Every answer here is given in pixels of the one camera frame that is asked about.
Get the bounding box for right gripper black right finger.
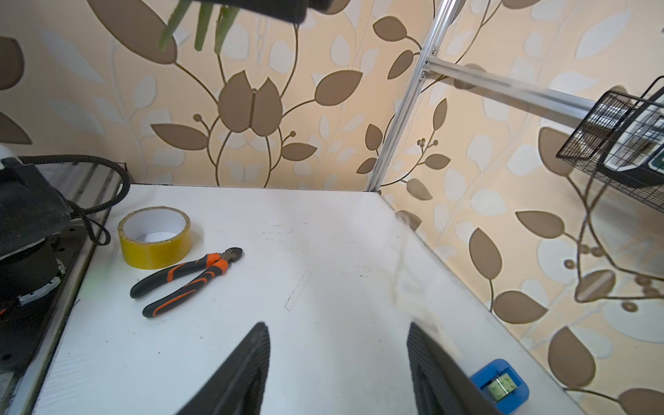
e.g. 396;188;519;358
406;323;499;415

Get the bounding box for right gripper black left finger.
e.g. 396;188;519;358
179;322;271;415

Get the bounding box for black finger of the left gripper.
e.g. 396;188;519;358
209;0;332;24

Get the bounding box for blue tape dispenser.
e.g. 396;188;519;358
470;359;530;415

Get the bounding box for pink flower bouquet green stems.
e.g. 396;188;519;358
157;1;240;55

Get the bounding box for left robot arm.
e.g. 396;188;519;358
1;1;343;318

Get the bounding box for yellow tape roll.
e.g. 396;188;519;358
118;206;192;270

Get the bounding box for orange black pliers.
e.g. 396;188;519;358
129;246;245;319

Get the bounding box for black wire basket back wall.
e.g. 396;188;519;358
556;76;663;212

